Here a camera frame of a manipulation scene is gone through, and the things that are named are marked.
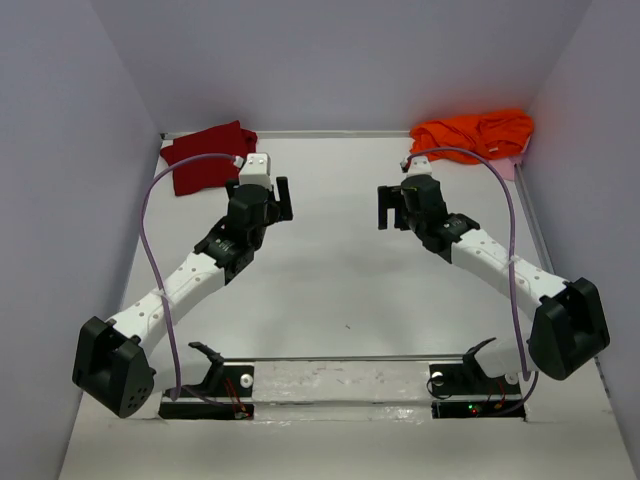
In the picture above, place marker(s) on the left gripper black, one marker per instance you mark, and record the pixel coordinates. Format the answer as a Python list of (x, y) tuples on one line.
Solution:
[(283, 212)]

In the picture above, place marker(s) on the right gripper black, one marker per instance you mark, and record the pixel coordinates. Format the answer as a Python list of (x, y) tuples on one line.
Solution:
[(390, 197)]

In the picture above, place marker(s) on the orange t-shirt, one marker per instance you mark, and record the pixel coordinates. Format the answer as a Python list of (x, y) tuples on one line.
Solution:
[(493, 136)]

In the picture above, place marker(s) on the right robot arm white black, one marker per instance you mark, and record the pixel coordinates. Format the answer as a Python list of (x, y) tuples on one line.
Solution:
[(568, 325)]

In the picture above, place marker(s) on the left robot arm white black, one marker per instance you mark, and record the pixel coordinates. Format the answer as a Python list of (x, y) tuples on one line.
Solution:
[(112, 361)]

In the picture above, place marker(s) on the pink t-shirt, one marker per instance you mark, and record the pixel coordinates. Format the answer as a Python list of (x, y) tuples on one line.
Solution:
[(505, 164)]

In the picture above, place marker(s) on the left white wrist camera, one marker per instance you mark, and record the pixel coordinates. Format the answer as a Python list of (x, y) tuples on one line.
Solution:
[(256, 170)]

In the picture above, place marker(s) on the back aluminium rail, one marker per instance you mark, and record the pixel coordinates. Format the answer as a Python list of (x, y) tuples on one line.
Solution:
[(311, 134)]

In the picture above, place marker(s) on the aluminium rail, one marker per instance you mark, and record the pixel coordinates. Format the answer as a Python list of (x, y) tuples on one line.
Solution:
[(532, 220), (369, 358), (311, 134)]

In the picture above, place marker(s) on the front aluminium rail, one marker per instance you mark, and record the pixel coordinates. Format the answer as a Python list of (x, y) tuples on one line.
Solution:
[(369, 358)]

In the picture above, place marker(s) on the right aluminium rail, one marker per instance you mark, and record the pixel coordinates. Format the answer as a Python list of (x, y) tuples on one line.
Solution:
[(532, 220)]

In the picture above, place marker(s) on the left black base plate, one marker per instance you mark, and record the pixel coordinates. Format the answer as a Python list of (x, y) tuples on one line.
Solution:
[(221, 397)]

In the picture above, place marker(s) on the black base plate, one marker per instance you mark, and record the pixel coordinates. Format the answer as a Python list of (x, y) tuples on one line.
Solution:
[(221, 397), (454, 396)]

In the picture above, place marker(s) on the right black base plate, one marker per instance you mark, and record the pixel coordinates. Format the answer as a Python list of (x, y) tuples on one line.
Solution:
[(454, 396)]

